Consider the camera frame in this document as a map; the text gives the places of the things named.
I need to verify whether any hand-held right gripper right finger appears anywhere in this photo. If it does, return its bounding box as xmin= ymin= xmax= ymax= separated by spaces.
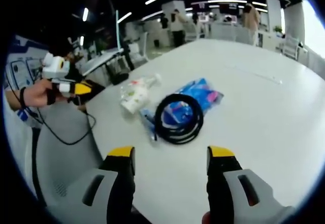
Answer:
xmin=206 ymin=145 xmax=296 ymax=224

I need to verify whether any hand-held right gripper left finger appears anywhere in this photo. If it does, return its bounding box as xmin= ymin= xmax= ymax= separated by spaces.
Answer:
xmin=60 ymin=145 xmax=136 ymax=224

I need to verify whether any clear plastic bag with print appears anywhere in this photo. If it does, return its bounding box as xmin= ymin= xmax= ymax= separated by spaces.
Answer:
xmin=119 ymin=73 xmax=163 ymax=114

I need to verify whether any blue plastic packet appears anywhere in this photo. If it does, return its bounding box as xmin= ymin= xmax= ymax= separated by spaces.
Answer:
xmin=139 ymin=77 xmax=224 ymax=142

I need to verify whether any person's left hand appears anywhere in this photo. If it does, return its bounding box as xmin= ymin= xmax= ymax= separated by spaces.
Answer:
xmin=24 ymin=77 xmax=75 ymax=108

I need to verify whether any blue and white poster board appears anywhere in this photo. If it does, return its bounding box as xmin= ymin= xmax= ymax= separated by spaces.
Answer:
xmin=5 ymin=35 xmax=50 ymax=90

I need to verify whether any black wristband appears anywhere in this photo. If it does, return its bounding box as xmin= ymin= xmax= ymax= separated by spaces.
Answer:
xmin=19 ymin=86 xmax=27 ymax=109

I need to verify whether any grey office chair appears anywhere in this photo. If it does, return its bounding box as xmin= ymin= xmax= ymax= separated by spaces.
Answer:
xmin=32 ymin=105 xmax=105 ymax=211

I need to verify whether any white table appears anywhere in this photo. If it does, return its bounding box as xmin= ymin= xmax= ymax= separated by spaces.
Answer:
xmin=43 ymin=39 xmax=323 ymax=224

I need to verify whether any person's white shirt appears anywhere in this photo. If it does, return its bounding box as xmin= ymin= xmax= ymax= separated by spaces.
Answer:
xmin=2 ymin=91 xmax=44 ymax=199

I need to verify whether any grey background chair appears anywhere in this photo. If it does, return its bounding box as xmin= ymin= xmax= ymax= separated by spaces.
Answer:
xmin=128 ymin=31 xmax=150 ymax=65

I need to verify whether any white mesh chair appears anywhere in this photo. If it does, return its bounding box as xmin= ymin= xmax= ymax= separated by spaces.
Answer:
xmin=281 ymin=35 xmax=301 ymax=60

